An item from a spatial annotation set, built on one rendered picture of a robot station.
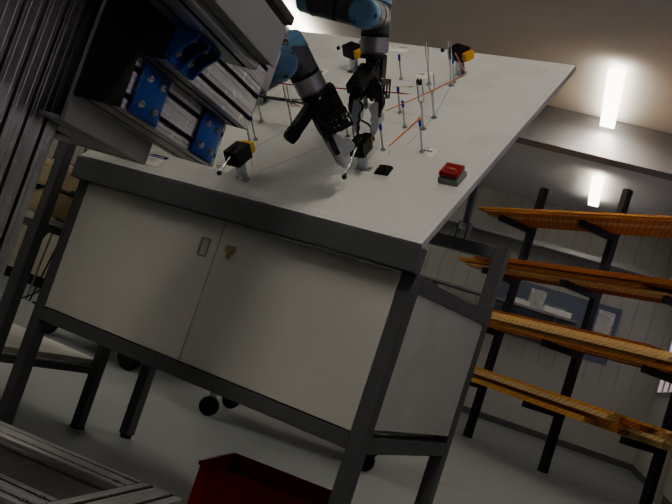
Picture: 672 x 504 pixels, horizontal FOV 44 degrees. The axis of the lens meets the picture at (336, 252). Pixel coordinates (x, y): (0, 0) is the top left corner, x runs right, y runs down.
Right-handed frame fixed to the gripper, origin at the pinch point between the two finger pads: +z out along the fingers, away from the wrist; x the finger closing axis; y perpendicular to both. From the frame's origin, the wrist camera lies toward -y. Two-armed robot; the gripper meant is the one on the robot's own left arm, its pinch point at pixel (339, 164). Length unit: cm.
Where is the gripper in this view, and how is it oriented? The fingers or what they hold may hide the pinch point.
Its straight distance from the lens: 212.9
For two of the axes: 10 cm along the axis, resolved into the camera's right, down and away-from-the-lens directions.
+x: -2.5, -3.3, 9.1
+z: 4.2, 8.1, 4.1
